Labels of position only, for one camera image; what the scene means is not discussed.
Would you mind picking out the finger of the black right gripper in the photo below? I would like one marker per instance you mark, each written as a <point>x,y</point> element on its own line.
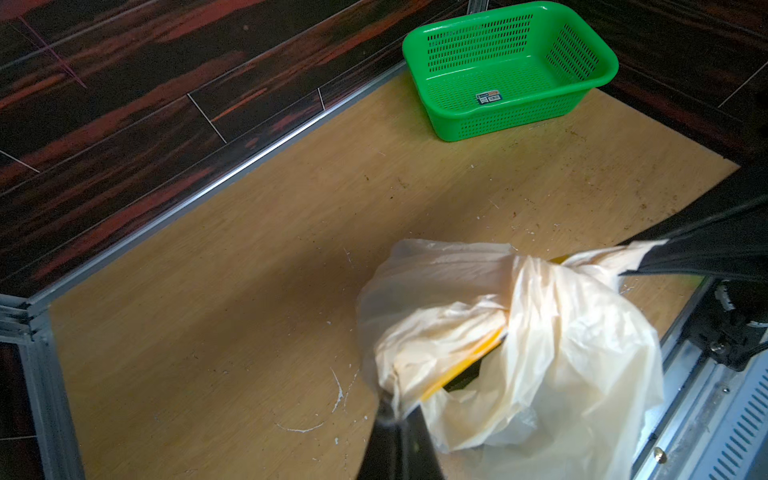
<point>738,193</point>
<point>731,248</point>

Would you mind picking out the green plastic basket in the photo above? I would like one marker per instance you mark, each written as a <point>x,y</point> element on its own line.
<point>542,57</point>

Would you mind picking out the white plastic bag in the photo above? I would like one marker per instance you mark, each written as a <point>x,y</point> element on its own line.
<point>524,367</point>

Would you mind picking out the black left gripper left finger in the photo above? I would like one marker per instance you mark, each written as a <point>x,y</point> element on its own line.
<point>383,457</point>

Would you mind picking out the small barcode label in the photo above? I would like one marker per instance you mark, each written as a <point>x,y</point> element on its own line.
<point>488,97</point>

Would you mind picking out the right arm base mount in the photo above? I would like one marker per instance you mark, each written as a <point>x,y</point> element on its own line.
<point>729,324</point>

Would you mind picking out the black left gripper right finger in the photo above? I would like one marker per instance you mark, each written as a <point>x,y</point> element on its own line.
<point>420,461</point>

